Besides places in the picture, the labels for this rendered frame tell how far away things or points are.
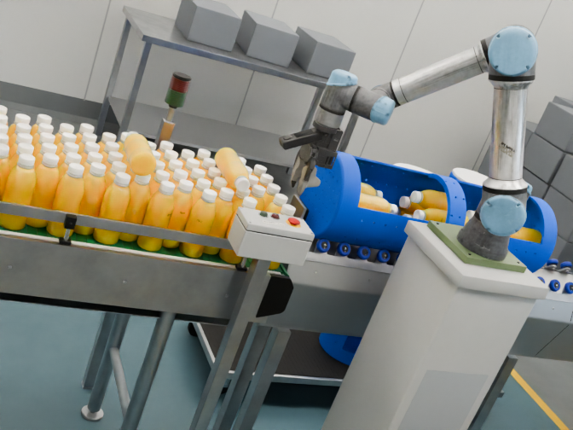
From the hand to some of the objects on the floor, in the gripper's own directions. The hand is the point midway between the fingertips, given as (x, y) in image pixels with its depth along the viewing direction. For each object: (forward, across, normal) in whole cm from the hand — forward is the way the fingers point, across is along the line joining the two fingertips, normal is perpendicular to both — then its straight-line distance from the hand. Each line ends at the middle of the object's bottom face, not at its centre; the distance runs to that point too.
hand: (294, 186), depth 225 cm
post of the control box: (+116, -13, +8) cm, 117 cm away
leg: (+116, +23, -19) cm, 120 cm away
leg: (+116, +9, -19) cm, 118 cm away
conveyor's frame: (+116, +16, +74) cm, 138 cm away
